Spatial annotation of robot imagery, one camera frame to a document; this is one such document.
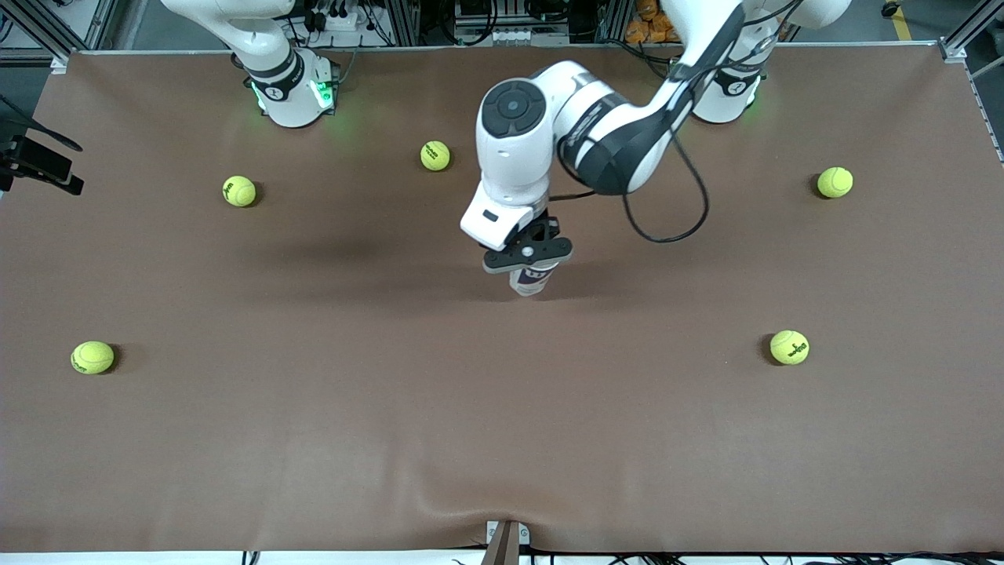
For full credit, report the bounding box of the white blue tennis ball can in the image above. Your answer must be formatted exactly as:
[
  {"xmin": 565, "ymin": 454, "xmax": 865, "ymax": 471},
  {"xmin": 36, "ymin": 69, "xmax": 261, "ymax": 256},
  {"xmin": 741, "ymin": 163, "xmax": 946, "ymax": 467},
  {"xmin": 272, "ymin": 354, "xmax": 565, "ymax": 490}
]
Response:
[{"xmin": 510, "ymin": 263, "xmax": 559, "ymax": 297}]

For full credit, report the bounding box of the white terminal strip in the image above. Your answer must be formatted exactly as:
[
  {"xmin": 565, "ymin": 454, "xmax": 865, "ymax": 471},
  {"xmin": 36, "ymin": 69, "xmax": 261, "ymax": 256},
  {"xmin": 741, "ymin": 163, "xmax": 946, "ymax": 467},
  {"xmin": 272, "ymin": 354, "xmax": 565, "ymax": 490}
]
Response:
[{"xmin": 455, "ymin": 26, "xmax": 571, "ymax": 46}]

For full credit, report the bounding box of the brown table mat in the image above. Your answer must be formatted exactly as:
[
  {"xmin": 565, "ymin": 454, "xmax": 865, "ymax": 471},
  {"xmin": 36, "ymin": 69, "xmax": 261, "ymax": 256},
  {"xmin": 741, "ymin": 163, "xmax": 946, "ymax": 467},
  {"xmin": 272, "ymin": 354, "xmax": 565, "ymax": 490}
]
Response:
[{"xmin": 0, "ymin": 46, "xmax": 1004, "ymax": 554}]

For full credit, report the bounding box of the orange objects pile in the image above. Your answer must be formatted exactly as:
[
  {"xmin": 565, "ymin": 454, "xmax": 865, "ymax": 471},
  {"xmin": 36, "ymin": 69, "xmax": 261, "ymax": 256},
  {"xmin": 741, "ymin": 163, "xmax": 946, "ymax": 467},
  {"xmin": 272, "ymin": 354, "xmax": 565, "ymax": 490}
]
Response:
[{"xmin": 625, "ymin": 0, "xmax": 675, "ymax": 44}]

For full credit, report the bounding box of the white power strip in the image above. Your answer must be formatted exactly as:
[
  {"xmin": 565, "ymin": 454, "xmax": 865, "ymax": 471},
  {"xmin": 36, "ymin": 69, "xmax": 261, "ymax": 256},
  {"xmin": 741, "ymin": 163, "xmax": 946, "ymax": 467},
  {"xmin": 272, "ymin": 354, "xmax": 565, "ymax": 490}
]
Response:
[{"xmin": 310, "ymin": 6, "xmax": 377, "ymax": 49}]

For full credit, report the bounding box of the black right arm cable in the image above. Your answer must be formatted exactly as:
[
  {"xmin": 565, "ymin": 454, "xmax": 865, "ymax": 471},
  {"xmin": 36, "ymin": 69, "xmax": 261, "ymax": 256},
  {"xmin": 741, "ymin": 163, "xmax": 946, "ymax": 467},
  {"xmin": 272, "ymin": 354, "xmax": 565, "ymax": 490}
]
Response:
[{"xmin": 0, "ymin": 94, "xmax": 83, "ymax": 151}]

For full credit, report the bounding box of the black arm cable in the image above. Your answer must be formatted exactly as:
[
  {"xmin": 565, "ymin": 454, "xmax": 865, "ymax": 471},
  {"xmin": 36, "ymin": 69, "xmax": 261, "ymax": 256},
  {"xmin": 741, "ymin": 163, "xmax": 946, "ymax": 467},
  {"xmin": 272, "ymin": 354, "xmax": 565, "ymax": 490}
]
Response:
[
  {"xmin": 0, "ymin": 94, "xmax": 83, "ymax": 151},
  {"xmin": 549, "ymin": 0, "xmax": 801, "ymax": 244}
]

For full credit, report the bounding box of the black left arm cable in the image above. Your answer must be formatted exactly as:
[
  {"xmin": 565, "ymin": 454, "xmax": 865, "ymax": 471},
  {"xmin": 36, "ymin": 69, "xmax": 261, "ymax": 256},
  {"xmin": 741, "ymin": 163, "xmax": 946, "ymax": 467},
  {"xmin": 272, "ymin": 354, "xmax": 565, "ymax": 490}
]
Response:
[{"xmin": 549, "ymin": 0, "xmax": 801, "ymax": 244}]

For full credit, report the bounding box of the aluminium frame post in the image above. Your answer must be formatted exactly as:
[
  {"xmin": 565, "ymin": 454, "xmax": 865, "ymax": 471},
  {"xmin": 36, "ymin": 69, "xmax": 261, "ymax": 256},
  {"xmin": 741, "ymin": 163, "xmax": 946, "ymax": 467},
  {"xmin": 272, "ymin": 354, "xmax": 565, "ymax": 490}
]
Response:
[
  {"xmin": 937, "ymin": 0, "xmax": 1004, "ymax": 64},
  {"xmin": 0, "ymin": 0, "xmax": 118, "ymax": 73}
]

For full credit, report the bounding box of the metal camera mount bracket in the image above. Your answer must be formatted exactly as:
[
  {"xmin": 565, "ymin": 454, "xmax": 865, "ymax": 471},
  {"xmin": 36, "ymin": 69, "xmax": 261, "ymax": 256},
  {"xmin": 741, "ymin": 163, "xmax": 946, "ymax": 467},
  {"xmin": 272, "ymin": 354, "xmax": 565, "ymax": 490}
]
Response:
[{"xmin": 482, "ymin": 519, "xmax": 531, "ymax": 565}]

